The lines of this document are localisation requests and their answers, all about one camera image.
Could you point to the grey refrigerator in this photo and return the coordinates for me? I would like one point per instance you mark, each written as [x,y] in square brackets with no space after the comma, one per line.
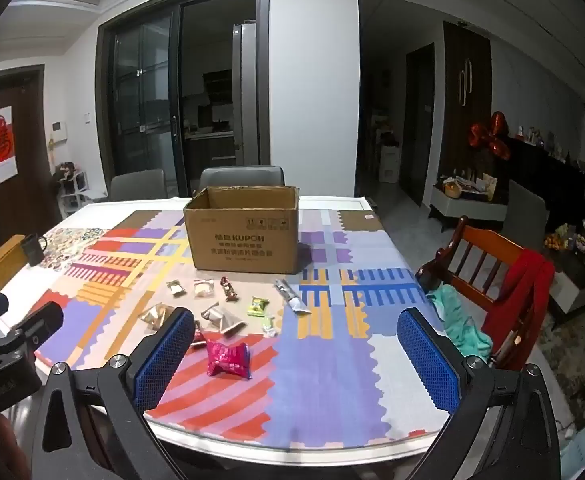
[245,95]

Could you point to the small gold snack packet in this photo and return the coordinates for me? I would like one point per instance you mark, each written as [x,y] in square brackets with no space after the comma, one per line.
[175,286]

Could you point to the wooden chair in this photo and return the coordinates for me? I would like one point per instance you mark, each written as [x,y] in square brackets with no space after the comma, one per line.
[477,255]

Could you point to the teal cloth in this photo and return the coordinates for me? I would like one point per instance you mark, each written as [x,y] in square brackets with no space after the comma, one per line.
[460,325]

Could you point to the silver stick snack packet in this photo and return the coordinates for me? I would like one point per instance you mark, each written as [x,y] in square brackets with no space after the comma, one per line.
[291,298]

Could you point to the white wall intercom panel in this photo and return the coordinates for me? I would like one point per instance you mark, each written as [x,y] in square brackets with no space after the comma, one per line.
[58,131]

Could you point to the brown cardboard box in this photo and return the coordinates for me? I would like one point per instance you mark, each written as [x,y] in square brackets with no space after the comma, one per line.
[242,240]

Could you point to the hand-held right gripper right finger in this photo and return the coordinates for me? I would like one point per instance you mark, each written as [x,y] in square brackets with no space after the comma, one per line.
[430,360]

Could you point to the white shoe rack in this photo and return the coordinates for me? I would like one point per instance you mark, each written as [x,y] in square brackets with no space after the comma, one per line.
[72,190]

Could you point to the brown and silver snack packet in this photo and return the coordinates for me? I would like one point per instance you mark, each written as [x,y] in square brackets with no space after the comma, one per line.
[223,320]

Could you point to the white low table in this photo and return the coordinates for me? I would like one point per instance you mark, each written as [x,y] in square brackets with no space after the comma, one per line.
[467,207]

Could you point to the red and brown twisted candy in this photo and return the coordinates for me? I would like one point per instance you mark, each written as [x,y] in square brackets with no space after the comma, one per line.
[229,288]

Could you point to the dark brown door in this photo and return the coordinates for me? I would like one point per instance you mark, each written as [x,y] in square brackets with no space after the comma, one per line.
[25,160]

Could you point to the red cloth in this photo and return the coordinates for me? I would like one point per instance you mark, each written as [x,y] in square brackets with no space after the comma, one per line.
[522,295]

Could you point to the clear wrapped yellow candy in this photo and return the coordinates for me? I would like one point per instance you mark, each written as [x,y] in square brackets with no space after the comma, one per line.
[203,288]

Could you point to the white carton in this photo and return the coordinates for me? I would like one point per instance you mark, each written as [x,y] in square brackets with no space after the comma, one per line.
[389,164]

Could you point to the glass sliding door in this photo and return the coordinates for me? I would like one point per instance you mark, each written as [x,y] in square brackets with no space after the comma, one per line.
[142,95]

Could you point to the dark tall cabinet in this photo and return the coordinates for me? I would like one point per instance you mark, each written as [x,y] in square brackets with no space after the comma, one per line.
[467,110]

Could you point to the grey dining chair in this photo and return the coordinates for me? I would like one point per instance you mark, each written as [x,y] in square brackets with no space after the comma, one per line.
[137,186]
[525,215]
[242,177]

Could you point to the green snack packet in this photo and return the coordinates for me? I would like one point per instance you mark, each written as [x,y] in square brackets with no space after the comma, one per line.
[257,306]

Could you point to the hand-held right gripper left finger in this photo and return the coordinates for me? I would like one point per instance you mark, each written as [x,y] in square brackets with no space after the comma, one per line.
[165,355]

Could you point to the black mug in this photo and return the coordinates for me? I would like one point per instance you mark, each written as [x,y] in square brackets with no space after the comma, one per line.
[33,250]

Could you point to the small dark red snack packet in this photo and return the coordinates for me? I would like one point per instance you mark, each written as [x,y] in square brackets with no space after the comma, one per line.
[198,337]

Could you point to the red foil balloons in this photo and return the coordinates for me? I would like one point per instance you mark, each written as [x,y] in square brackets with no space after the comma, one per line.
[492,135]

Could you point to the small white and green candy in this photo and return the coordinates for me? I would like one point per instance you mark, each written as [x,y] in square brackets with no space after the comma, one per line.
[270,325]

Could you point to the large gold snack packet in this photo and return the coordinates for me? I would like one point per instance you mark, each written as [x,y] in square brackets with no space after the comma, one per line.
[153,316]

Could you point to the yellow box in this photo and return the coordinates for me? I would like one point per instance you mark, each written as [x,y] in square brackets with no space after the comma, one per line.
[2,263]

